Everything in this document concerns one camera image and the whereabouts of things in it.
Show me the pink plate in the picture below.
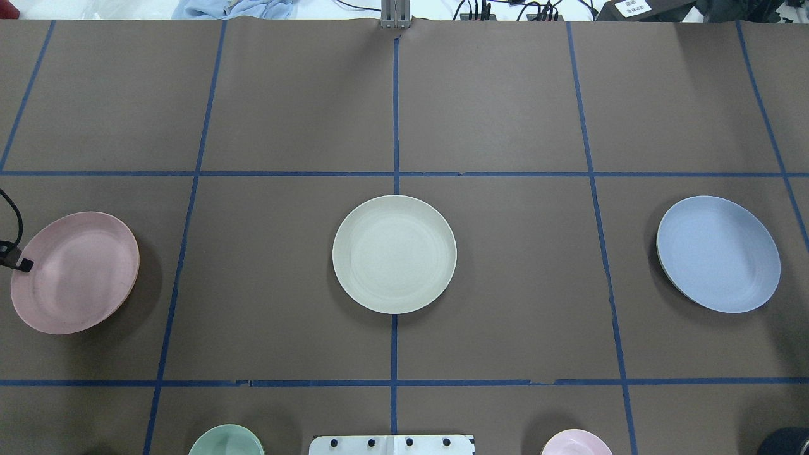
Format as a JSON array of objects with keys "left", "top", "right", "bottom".
[{"left": 9, "top": 211, "right": 140, "bottom": 335}]

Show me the blue plate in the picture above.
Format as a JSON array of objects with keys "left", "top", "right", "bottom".
[{"left": 655, "top": 195, "right": 781, "bottom": 314}]

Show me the green bowl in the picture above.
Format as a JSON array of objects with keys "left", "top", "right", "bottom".
[{"left": 188, "top": 424, "right": 265, "bottom": 454}]

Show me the light blue cloth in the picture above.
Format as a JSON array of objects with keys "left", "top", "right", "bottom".
[{"left": 171, "top": 1, "right": 294, "bottom": 20}]

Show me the cream white plate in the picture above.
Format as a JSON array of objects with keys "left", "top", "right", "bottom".
[{"left": 331, "top": 194, "right": 458, "bottom": 315}]

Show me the pink bowl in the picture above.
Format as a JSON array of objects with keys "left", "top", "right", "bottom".
[{"left": 540, "top": 428, "right": 612, "bottom": 455}]

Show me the black box with label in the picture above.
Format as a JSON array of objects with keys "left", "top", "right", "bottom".
[{"left": 595, "top": 1, "right": 697, "bottom": 23}]

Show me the black round object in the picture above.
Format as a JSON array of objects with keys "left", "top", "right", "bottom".
[{"left": 756, "top": 427, "right": 808, "bottom": 455}]

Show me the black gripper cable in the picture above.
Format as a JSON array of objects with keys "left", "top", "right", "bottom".
[{"left": 0, "top": 188, "right": 24, "bottom": 248}]

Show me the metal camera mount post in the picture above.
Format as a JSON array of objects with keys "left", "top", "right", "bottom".
[{"left": 380, "top": 0, "right": 412, "bottom": 29}]

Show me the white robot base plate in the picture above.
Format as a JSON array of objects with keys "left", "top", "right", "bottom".
[{"left": 308, "top": 434, "right": 476, "bottom": 454}]

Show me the black cables bundle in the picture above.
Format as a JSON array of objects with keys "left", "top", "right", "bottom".
[{"left": 455, "top": 0, "right": 598, "bottom": 22}]

